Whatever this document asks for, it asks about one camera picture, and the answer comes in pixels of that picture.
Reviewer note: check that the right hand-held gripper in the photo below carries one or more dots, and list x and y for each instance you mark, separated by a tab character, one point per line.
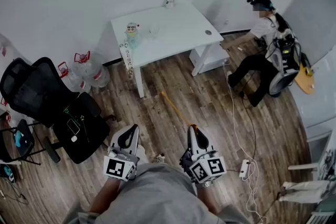
210	168

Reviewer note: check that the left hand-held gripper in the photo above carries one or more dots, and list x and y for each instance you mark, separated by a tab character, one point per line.
115	167

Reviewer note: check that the orange stirring stick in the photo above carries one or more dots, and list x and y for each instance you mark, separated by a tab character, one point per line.
174	107

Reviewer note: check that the clear glass cup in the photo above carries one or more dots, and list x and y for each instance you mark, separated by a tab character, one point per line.
154	31

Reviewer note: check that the person's left forearm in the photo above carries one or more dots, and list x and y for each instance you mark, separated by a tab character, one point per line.
105	196

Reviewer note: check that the person's right forearm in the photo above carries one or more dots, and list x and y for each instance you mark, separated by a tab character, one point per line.
207	199

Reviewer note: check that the person's light trousers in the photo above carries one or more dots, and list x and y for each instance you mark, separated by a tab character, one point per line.
143	153

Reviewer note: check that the person's shoe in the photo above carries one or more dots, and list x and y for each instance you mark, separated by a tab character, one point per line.
160	158

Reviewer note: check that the silver wristwatch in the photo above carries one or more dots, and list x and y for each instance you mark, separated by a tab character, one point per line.
208	184

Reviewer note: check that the white power strip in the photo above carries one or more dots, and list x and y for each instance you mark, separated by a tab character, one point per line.
244	168

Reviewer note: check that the small white earbud case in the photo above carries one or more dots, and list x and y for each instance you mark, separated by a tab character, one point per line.
74	138

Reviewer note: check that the black smartphone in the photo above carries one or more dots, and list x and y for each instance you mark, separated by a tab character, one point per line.
73	126

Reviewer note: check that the person's grey shirt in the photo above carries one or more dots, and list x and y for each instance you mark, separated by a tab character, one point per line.
157	196

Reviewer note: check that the sticker strip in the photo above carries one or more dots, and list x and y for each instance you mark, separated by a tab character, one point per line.
127	60

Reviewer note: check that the white drawer cabinet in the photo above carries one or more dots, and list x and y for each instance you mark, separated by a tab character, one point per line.
212	60

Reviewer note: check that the black folding stool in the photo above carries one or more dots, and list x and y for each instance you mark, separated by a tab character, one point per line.
25	144

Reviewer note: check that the black office chair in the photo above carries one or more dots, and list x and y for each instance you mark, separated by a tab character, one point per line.
39	86

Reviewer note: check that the cartoon figure bottle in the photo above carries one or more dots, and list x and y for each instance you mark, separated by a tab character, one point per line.
132	35

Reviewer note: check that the blue toy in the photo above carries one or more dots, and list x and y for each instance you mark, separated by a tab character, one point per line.
19	138

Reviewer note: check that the white table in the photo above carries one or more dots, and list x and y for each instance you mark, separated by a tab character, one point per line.
181	29

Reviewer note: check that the round yellow table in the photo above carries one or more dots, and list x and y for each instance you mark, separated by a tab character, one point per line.
305	81

